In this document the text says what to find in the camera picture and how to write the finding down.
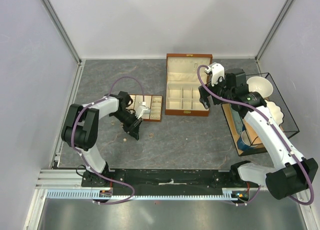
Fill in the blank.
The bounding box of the left aluminium frame post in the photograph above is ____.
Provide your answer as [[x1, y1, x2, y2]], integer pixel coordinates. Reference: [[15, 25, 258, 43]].
[[34, 0, 83, 66]]

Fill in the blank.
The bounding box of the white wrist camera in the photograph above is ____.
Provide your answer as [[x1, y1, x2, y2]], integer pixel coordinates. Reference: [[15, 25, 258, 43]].
[[204, 62, 225, 86], [135, 101, 151, 119]]

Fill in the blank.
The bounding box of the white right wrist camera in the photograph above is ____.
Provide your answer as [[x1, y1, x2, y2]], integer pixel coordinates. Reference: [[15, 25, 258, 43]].
[[204, 62, 225, 86]]

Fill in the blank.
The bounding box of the small brown jewelry tray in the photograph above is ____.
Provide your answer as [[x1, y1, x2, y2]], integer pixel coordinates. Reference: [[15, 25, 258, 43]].
[[127, 94, 163, 122]]

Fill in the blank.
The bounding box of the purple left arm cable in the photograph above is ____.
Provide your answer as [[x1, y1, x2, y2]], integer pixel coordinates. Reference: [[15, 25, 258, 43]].
[[71, 76, 137, 206]]

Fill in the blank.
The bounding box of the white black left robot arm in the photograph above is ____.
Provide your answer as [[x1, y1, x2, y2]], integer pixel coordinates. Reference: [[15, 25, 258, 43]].
[[61, 91, 150, 187]]

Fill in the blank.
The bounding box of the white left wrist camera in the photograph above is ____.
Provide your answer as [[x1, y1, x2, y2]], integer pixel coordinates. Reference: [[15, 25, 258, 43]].
[[135, 101, 151, 119]]

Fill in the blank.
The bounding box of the aluminium frame post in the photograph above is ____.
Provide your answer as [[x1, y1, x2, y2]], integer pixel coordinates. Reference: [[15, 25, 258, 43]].
[[34, 0, 83, 66], [254, 0, 295, 64]]

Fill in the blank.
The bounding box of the large brown jewelry box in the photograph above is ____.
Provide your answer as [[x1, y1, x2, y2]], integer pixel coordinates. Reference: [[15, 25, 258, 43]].
[[165, 53, 213, 117]]

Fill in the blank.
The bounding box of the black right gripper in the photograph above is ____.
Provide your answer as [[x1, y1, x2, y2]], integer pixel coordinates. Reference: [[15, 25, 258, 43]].
[[198, 72, 234, 109]]

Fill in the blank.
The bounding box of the right aluminium frame post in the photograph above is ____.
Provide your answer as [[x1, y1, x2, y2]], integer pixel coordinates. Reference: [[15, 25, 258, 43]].
[[254, 0, 295, 64]]

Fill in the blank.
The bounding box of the white bowl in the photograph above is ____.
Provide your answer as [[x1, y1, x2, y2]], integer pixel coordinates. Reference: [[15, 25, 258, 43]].
[[246, 76, 274, 98]]

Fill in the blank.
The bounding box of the light blue oblong plate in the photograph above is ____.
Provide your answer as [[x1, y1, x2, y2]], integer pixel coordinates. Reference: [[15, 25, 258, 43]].
[[229, 106, 245, 136]]

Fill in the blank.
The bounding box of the wooden rack base board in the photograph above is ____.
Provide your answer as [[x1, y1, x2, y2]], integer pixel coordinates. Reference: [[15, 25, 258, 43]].
[[221, 104, 267, 157]]

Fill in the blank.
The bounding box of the black wire rack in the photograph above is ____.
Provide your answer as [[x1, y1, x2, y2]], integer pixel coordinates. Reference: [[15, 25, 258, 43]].
[[221, 71, 300, 157]]

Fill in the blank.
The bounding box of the blue cup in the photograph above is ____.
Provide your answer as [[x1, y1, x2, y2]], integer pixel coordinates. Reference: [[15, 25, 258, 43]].
[[236, 130, 252, 151]]

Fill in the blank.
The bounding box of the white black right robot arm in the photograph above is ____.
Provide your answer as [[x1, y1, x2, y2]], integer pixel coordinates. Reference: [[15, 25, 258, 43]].
[[197, 63, 318, 206]]

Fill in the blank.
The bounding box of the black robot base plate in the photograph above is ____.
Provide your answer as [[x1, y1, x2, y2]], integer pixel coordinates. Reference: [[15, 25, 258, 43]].
[[81, 167, 261, 198]]

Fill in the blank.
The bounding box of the white scalloped dish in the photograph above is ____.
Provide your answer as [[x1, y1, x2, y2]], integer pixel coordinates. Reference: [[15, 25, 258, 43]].
[[265, 100, 284, 126]]

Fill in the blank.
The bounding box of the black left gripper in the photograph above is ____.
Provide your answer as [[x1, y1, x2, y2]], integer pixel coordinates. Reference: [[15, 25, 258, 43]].
[[110, 110, 143, 141]]

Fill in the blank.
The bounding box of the light blue cable duct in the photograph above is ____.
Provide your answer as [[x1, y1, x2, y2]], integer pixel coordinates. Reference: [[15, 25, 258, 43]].
[[46, 188, 243, 201]]

